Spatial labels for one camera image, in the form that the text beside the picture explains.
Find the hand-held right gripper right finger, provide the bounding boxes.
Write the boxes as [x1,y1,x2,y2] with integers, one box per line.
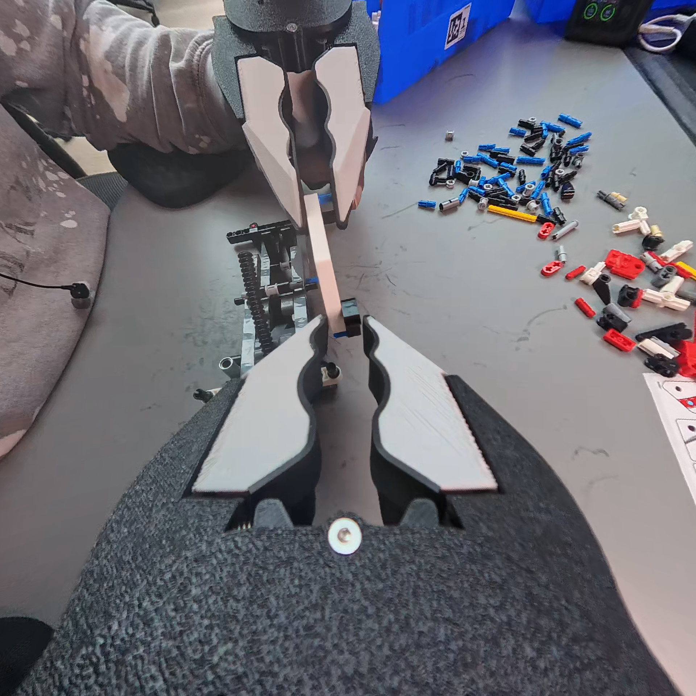
[361,315,498,494]

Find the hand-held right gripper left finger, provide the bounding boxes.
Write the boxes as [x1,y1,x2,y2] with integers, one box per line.
[191,314,330,496]

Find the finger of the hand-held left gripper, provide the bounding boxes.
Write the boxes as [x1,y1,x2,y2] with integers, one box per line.
[314,46,373,229]
[236,54,303,229]

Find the grey black toy truck chassis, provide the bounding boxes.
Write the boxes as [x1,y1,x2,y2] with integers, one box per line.
[193,217,349,404]

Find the black angled toy beam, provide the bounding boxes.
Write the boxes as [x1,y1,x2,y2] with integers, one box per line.
[340,297,364,339]

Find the white angled toy beam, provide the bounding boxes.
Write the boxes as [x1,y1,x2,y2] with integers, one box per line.
[302,193,350,339]

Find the person's left forearm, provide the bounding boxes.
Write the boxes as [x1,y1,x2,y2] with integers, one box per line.
[0,0,240,156]

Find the black forearm rest pad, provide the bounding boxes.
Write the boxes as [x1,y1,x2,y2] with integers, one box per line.
[108,141,262,210]

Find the grey desk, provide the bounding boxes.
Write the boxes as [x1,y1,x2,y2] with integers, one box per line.
[0,33,696,696]

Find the black office chair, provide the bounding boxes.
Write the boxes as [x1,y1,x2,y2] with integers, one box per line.
[0,103,129,212]

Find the yellow toy axle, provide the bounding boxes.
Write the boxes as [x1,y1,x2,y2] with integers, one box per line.
[488,204,539,224]

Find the black clip-on microphone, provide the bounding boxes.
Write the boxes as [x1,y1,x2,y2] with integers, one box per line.
[0,272,94,309]

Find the white sticker sheet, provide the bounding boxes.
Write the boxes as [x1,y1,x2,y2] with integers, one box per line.
[643,372,696,480]

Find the pile of red white pieces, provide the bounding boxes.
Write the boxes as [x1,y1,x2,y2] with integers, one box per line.
[538,206,696,380]

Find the person's grey hoodie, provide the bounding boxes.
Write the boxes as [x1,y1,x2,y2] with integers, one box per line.
[0,103,112,457]

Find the black charger green display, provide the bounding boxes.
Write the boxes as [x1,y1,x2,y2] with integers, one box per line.
[565,0,653,45]

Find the white cable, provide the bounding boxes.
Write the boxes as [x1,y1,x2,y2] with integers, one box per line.
[639,13,696,53]

